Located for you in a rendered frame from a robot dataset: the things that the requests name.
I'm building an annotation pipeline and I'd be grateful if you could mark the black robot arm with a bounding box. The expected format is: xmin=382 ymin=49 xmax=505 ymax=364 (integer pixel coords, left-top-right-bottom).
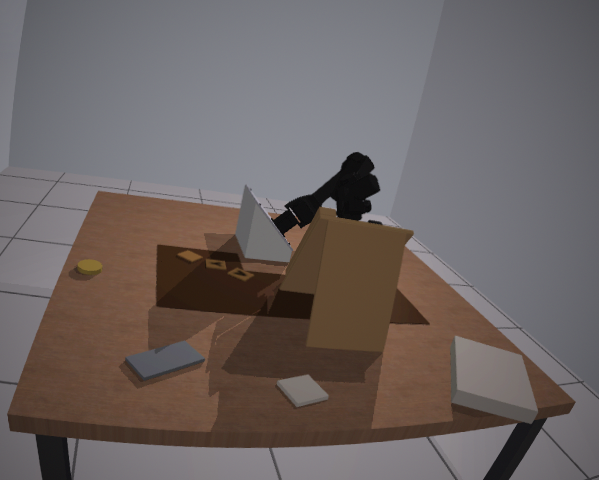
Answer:
xmin=271 ymin=152 xmax=380 ymax=237

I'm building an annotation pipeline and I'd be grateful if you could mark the yellow flat disc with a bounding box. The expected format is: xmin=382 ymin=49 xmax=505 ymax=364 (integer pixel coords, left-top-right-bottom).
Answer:
xmin=77 ymin=259 xmax=102 ymax=275

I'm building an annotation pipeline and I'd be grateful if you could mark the tan wooden board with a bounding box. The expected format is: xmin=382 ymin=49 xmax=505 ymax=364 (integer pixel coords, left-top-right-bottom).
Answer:
xmin=279 ymin=207 xmax=414 ymax=352

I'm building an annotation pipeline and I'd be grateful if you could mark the tan tile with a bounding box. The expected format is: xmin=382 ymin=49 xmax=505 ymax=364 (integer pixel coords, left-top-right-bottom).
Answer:
xmin=205 ymin=259 xmax=226 ymax=271
xmin=227 ymin=268 xmax=254 ymax=282
xmin=177 ymin=251 xmax=203 ymax=262

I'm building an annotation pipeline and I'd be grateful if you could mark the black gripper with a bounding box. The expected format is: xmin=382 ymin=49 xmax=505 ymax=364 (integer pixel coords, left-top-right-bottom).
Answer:
xmin=336 ymin=199 xmax=383 ymax=225

